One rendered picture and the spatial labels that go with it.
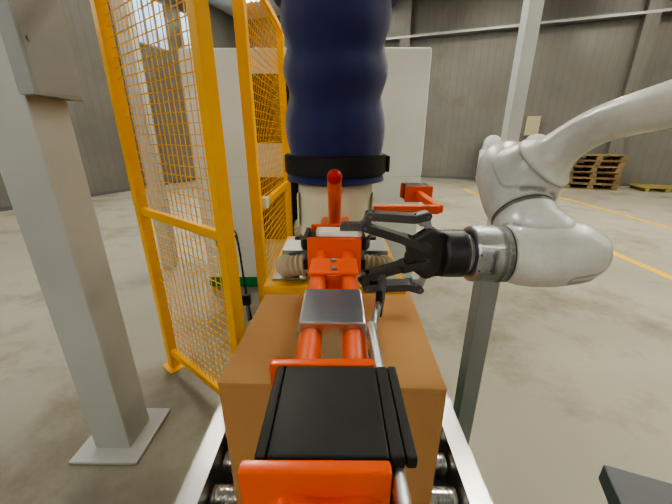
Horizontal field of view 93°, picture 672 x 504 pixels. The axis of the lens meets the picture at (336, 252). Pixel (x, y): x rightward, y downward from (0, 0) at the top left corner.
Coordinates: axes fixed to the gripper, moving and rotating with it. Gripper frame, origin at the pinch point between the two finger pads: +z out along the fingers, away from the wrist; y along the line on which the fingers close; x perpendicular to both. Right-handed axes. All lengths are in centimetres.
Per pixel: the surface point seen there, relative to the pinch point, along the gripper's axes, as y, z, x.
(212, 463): 59, 30, 8
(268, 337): 23.4, 14.4, 10.3
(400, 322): 23.2, -14.9, 16.4
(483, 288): 29, -48, 46
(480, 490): 58, -33, 3
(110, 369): 75, 94, 60
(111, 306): 50, 94, 69
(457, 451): 58, -31, 12
